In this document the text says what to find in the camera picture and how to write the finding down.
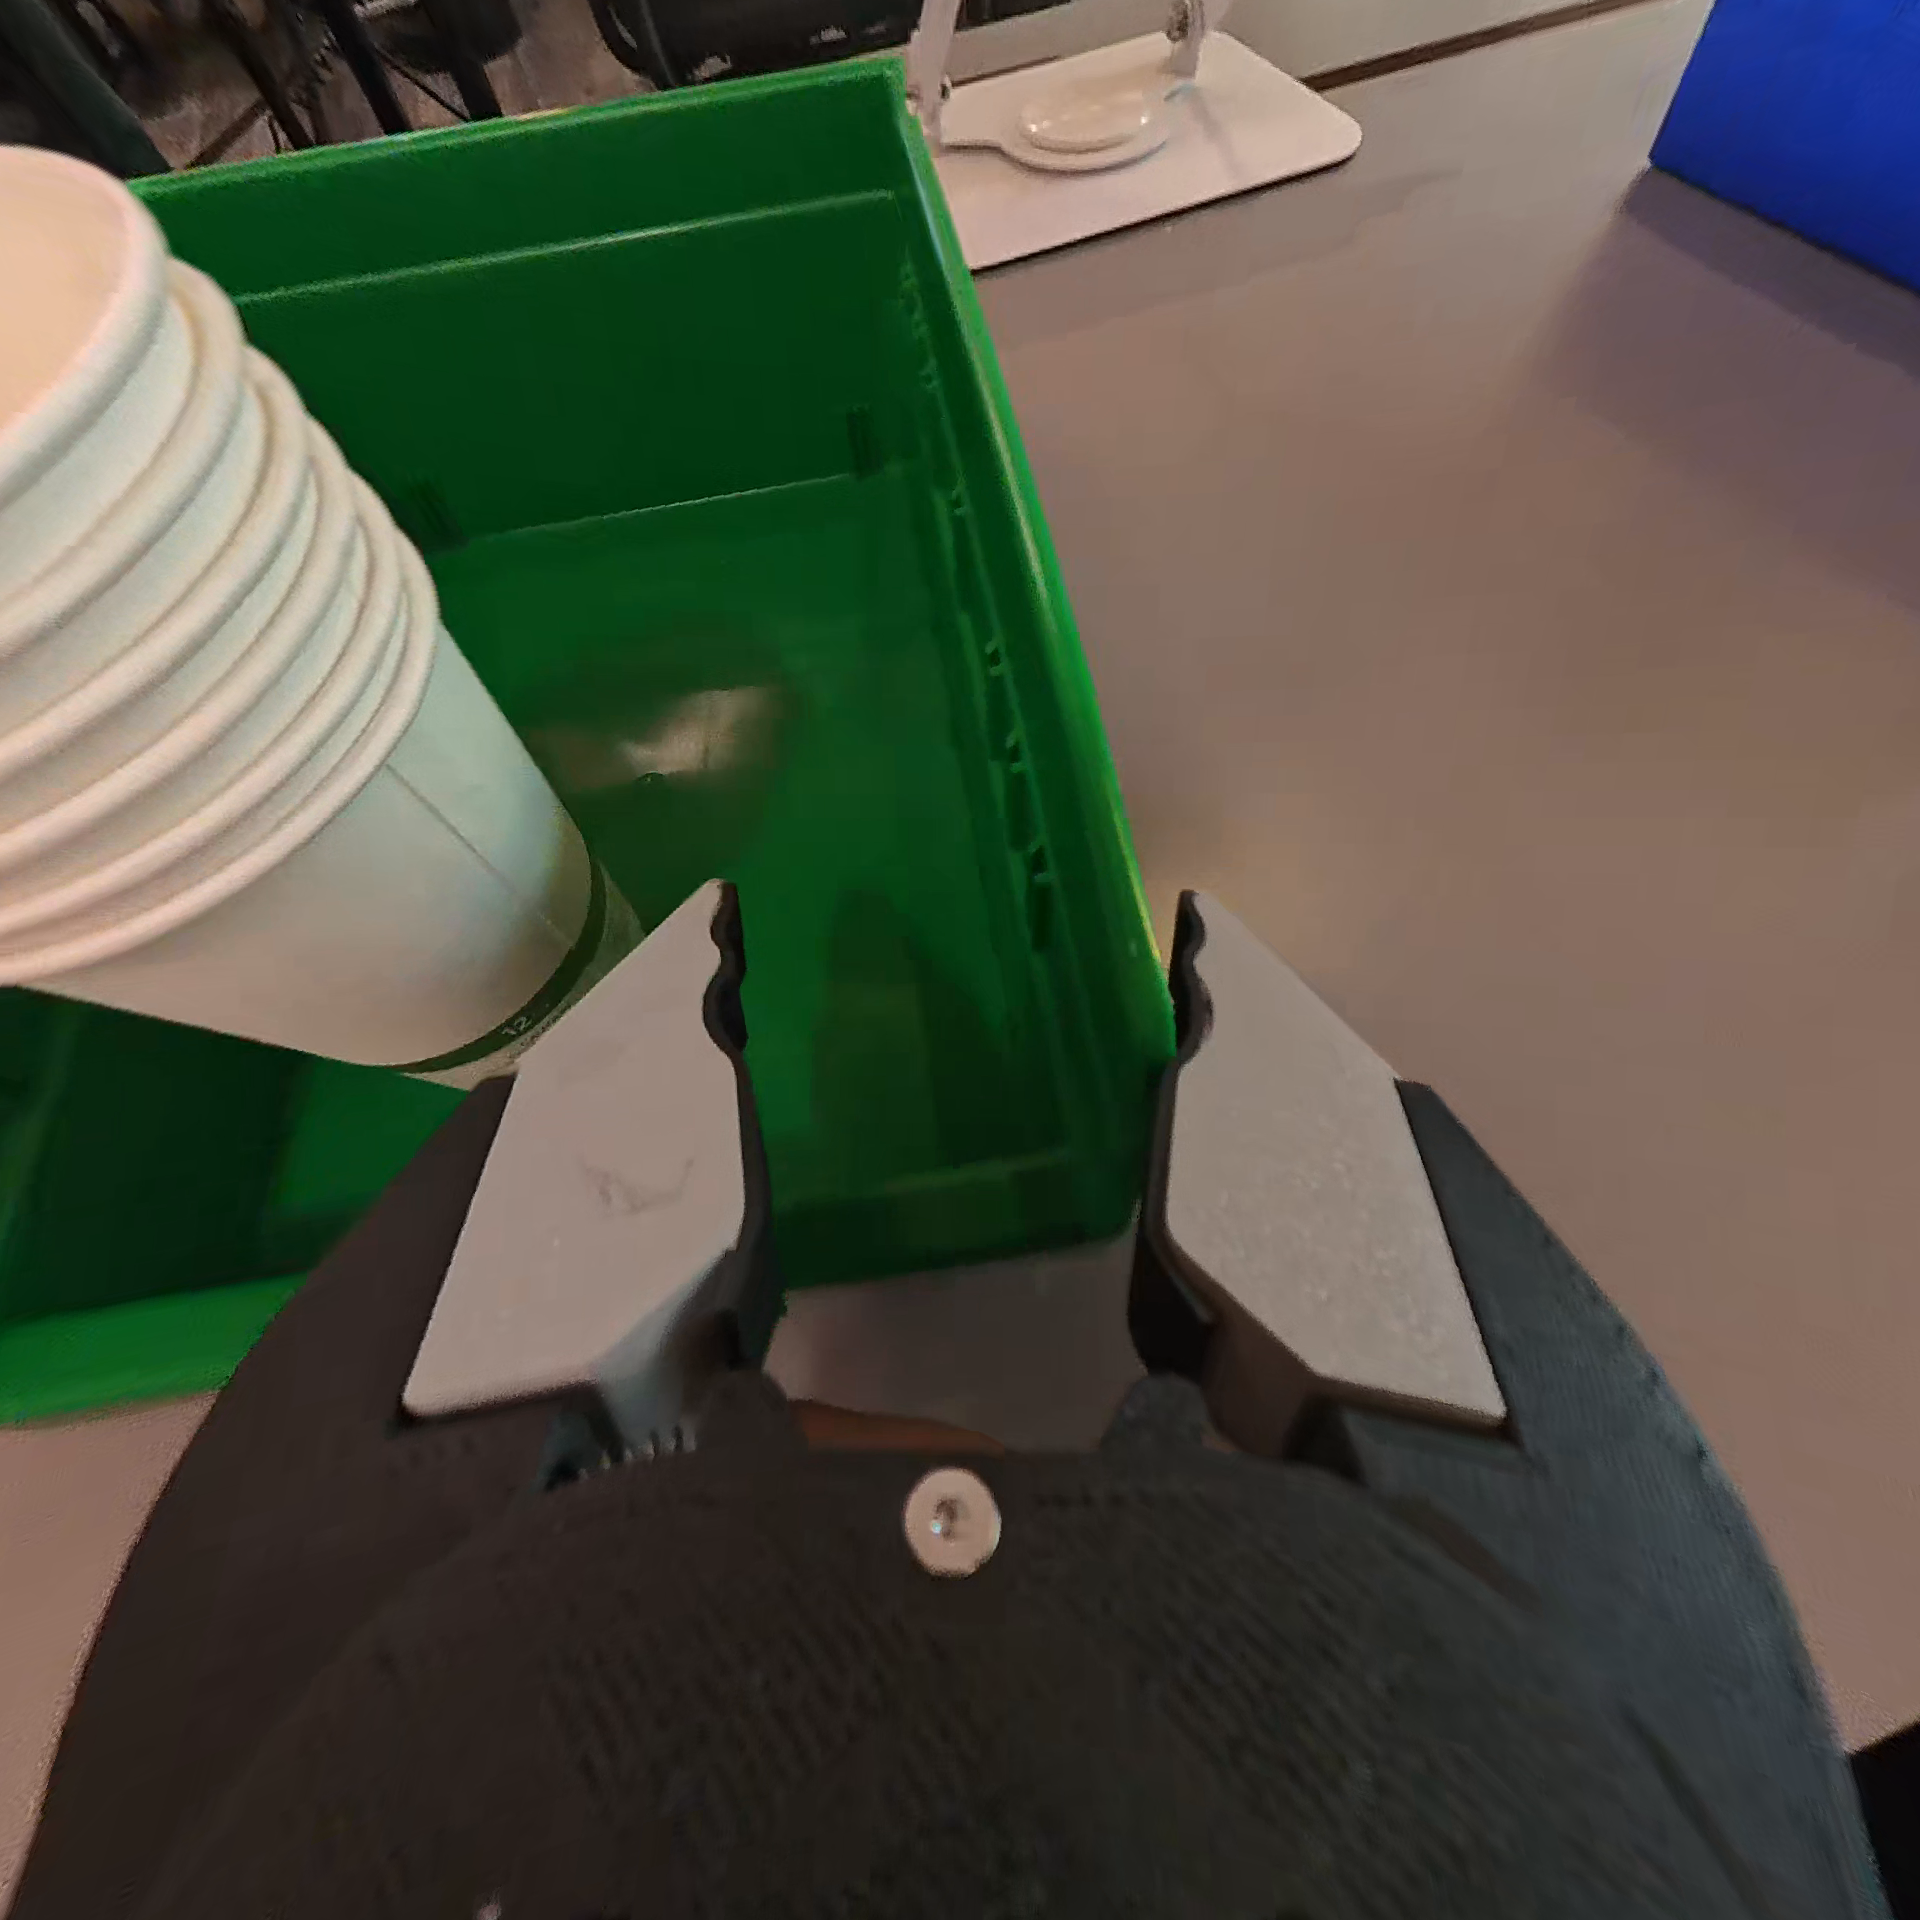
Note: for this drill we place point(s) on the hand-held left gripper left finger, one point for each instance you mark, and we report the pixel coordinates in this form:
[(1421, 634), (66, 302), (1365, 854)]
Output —
[(601, 1171)]

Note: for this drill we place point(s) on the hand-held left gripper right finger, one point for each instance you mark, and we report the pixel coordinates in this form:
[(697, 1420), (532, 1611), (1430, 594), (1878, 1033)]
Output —
[(1304, 1200)]

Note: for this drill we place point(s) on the stack of white paper cups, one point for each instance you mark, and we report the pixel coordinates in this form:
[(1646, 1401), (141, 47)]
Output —
[(225, 674)]

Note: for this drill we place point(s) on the green plastic bin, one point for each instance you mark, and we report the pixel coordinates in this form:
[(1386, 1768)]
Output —
[(721, 524)]

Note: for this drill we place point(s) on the white stand base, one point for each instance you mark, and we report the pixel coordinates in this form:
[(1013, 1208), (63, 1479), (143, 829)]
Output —
[(1141, 135)]

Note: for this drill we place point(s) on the blue plastic bin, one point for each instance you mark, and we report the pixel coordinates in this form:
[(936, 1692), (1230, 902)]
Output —
[(1801, 121)]

